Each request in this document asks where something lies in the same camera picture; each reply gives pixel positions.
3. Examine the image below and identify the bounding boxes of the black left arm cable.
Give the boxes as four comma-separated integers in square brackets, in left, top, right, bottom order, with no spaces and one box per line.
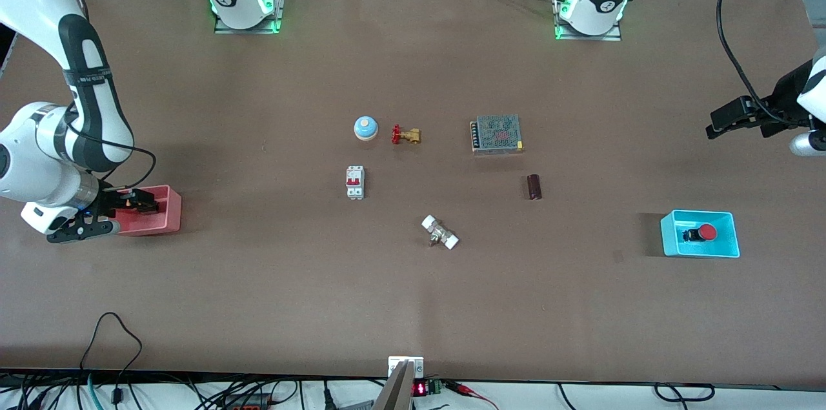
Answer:
[716,0,814,127]

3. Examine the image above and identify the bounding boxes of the pink plastic box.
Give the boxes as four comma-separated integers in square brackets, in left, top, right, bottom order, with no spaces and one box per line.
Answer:
[115,185,182,236]

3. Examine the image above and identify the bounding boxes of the orange connector block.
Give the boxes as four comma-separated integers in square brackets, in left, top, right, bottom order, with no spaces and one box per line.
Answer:
[223,394,275,410]

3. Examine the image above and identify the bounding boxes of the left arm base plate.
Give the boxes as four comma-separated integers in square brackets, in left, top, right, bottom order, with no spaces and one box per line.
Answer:
[554,0,622,42]

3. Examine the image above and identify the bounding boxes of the metal mesh power supply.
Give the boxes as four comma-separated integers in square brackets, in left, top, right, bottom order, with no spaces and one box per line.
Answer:
[469,114,525,156]

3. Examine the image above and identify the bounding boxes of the red push button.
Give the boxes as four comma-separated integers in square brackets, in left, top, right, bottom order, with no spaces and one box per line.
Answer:
[683,223,718,243]

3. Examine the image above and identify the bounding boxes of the green cable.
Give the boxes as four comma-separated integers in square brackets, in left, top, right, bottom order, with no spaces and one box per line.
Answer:
[86,373,105,410]

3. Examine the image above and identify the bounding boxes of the black looped table cable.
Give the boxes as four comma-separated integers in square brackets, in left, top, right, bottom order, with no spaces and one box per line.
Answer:
[79,312,143,405]

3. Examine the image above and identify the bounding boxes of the cyan plastic box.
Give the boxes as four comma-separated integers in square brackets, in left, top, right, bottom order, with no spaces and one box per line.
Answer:
[660,209,741,259]

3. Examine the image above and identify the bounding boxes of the grey metal beam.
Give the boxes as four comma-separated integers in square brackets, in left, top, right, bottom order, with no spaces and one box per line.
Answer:
[373,360,414,410]

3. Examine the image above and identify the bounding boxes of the red clip lead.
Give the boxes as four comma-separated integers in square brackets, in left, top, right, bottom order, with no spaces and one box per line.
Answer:
[448,381,501,410]

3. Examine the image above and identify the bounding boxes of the metal fitting white ends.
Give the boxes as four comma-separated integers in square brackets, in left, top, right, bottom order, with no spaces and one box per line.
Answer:
[421,214,460,251]

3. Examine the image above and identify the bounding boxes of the black coiled floor cable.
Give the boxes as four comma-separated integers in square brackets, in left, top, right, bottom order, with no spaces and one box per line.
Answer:
[653,383,716,404]

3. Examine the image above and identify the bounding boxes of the silver mounting bracket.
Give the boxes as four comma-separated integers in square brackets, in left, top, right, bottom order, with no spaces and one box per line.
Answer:
[388,356,425,380]

